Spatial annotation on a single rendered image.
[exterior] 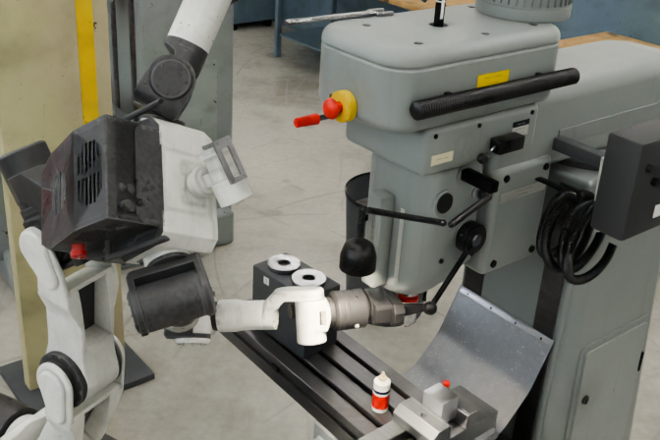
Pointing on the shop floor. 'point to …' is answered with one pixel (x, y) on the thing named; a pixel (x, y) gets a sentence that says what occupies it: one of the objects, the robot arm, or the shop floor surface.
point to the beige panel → (51, 108)
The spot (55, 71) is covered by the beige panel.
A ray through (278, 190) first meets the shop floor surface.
